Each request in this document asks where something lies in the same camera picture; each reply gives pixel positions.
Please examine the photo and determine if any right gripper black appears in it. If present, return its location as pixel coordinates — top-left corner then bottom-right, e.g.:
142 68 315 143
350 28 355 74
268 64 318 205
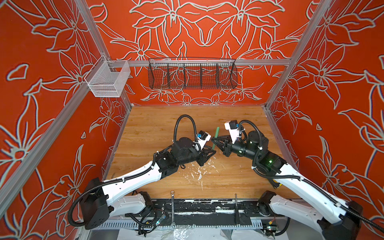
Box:
211 134 262 163

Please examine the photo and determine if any green pen cap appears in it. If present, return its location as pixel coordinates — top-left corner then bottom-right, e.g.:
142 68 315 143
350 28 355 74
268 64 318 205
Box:
214 127 220 138

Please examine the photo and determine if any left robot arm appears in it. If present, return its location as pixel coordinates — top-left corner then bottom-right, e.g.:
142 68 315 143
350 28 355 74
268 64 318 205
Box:
67 115 216 230

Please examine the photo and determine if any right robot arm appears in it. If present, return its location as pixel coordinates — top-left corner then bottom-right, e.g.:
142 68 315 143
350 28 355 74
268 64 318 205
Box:
211 120 384 240

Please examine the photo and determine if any black clamp bar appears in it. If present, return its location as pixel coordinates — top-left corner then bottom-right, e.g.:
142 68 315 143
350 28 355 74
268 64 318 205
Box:
235 194 240 225

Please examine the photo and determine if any yellow black tape measure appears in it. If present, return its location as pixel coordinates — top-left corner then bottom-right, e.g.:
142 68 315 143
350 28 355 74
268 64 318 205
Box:
274 183 283 189

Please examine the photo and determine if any silver wrench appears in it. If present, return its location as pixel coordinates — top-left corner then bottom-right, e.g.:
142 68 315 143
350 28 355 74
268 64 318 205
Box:
171 191 176 229

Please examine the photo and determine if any clear plastic bin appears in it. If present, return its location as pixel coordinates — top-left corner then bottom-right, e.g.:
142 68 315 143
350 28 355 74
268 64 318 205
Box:
85 55 131 98

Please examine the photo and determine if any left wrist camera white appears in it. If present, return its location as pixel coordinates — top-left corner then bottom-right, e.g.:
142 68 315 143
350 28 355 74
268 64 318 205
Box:
196 131 211 151

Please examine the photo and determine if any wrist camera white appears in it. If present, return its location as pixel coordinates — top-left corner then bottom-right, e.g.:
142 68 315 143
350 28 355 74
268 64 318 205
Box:
225 120 241 144
196 131 211 151

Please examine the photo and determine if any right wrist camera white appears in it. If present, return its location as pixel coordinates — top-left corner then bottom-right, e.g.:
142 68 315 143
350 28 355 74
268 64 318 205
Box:
225 120 241 144

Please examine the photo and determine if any black mounting base plate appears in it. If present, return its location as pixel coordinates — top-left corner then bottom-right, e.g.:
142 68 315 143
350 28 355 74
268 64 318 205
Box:
124 197 286 228

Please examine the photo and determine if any black wire basket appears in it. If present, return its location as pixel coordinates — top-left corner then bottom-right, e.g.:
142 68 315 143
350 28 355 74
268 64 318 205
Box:
148 57 239 90

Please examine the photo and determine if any grey slotted cable duct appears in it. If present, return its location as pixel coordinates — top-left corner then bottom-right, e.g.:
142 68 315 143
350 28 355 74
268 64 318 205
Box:
93 219 263 231

